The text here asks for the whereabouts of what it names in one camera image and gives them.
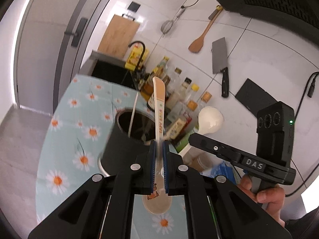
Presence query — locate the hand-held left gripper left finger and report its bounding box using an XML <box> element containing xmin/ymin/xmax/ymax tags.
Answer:
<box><xmin>28</xmin><ymin>141</ymin><xmax>157</xmax><ymax>239</ymax></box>

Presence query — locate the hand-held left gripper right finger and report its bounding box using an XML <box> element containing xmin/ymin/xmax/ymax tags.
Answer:
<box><xmin>162</xmin><ymin>141</ymin><xmax>292</xmax><ymax>239</ymax></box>

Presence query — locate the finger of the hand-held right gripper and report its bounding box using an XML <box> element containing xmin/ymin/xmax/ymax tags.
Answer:
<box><xmin>188</xmin><ymin>133</ymin><xmax>242</xmax><ymax>165</ymax></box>

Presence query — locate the white spoon green print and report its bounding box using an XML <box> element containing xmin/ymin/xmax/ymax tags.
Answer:
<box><xmin>179</xmin><ymin>106</ymin><xmax>224</xmax><ymax>158</ymax></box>

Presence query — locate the black cylindrical utensil holder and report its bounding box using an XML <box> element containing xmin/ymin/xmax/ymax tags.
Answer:
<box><xmin>98</xmin><ymin>107</ymin><xmax>160</xmax><ymax>180</ymax></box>

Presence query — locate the cream spoon bear print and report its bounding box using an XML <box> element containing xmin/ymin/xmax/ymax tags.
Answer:
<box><xmin>142</xmin><ymin>77</ymin><xmax>173</xmax><ymax>215</ymax></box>

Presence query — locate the white chopstick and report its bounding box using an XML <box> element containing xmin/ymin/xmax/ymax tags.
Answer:
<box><xmin>127</xmin><ymin>92</ymin><xmax>139</xmax><ymax>138</ymax></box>

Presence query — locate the person's right forearm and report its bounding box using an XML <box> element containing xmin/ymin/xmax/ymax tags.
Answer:
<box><xmin>280</xmin><ymin>210</ymin><xmax>319</xmax><ymax>239</ymax></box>

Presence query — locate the person's right hand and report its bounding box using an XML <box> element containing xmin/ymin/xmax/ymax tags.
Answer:
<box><xmin>236</xmin><ymin>174</ymin><xmax>286</xmax><ymax>227</ymax></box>

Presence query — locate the brown spice jar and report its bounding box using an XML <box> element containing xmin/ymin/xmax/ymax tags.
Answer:
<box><xmin>186</xmin><ymin>154</ymin><xmax>215</xmax><ymax>172</ymax></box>

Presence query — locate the blue white salt bag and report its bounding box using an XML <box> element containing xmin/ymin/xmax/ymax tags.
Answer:
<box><xmin>199</xmin><ymin>161</ymin><xmax>240</xmax><ymax>182</ymax></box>

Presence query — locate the cluster of condiment bottles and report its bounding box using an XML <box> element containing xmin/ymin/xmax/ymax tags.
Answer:
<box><xmin>141</xmin><ymin>56</ymin><xmax>213</xmax><ymax>147</ymax></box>

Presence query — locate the daisy print blue tablecloth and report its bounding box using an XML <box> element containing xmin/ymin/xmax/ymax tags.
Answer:
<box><xmin>35</xmin><ymin>75</ymin><xmax>187</xmax><ymax>239</ymax></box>

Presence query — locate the dark kitchen sink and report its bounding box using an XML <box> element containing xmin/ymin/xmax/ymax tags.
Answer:
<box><xmin>90</xmin><ymin>50</ymin><xmax>140</xmax><ymax>90</ymax></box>

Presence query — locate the wooden spatula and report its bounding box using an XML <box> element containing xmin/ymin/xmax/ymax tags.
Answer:
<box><xmin>188</xmin><ymin>5</ymin><xmax>223</xmax><ymax>53</ymax></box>

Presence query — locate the yellow oil jug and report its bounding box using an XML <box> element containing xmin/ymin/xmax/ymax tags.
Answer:
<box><xmin>125</xmin><ymin>43</ymin><xmax>149</xmax><ymax>71</ymax></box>

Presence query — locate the black faucet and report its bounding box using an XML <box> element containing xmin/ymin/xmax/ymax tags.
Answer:
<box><xmin>128</xmin><ymin>40</ymin><xmax>146</xmax><ymax>72</ymax></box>

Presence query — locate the metal mesh strainer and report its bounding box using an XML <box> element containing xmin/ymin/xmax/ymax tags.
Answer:
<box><xmin>161</xmin><ymin>5</ymin><xmax>186</xmax><ymax>34</ymax></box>

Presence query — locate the wooden cutting board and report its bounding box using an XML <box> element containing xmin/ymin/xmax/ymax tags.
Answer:
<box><xmin>98</xmin><ymin>14</ymin><xmax>140</xmax><ymax>58</ymax></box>

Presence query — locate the grey door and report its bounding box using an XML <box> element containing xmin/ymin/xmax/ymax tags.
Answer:
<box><xmin>15</xmin><ymin>0</ymin><xmax>120</xmax><ymax>107</ymax></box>

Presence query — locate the black wall socket panel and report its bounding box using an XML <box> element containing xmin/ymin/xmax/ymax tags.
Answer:
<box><xmin>235</xmin><ymin>78</ymin><xmax>278</xmax><ymax>119</ymax></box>

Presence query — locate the thick black cable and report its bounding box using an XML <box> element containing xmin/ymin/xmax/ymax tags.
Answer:
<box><xmin>284</xmin><ymin>72</ymin><xmax>319</xmax><ymax>197</ymax></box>

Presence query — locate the black handled cleaver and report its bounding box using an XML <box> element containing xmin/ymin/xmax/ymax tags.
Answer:
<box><xmin>212</xmin><ymin>37</ymin><xmax>230</xmax><ymax>98</ymax></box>

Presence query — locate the black door handle lock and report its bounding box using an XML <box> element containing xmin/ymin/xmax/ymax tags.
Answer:
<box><xmin>64</xmin><ymin>17</ymin><xmax>88</xmax><ymax>47</ymax></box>

